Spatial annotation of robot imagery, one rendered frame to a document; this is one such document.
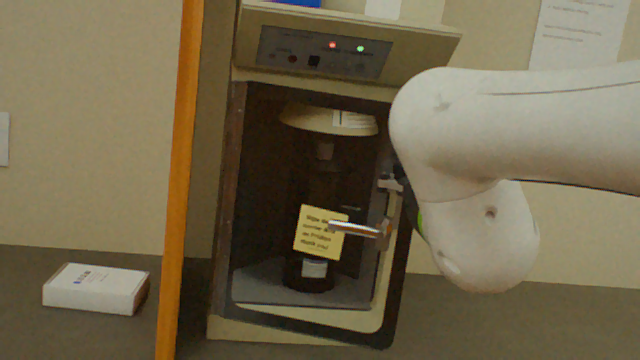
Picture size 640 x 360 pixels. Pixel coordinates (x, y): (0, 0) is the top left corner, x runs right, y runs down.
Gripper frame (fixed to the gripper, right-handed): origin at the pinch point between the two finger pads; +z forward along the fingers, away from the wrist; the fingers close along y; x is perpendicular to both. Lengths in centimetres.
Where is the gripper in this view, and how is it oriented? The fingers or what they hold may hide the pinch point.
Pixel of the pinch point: (400, 164)
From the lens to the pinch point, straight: 108.1
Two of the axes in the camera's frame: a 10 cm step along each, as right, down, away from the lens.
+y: -9.8, -0.8, -1.9
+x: -1.3, 9.6, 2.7
